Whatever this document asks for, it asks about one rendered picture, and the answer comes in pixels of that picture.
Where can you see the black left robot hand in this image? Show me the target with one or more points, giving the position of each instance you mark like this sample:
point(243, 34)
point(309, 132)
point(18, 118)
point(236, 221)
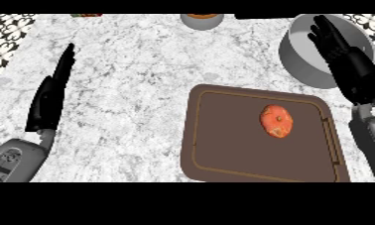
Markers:
point(49, 96)

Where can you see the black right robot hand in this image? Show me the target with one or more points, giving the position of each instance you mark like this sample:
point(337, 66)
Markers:
point(349, 67)

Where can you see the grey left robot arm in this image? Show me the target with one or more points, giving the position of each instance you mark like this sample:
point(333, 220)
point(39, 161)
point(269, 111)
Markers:
point(23, 158)

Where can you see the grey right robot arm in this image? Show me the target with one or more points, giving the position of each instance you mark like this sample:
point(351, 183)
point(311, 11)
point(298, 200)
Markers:
point(364, 130)

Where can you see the grey pot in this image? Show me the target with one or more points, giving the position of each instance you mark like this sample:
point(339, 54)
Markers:
point(312, 57)

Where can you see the orange squash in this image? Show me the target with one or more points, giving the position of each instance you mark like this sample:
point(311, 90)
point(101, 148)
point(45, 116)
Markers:
point(277, 121)

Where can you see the brown tray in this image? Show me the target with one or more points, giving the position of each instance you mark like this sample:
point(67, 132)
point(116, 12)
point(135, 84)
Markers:
point(262, 136)

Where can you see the red and green object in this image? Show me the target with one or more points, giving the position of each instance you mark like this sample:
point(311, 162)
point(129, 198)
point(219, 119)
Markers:
point(86, 15)

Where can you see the grey cup with orange top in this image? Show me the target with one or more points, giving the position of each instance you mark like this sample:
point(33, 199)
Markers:
point(203, 21)

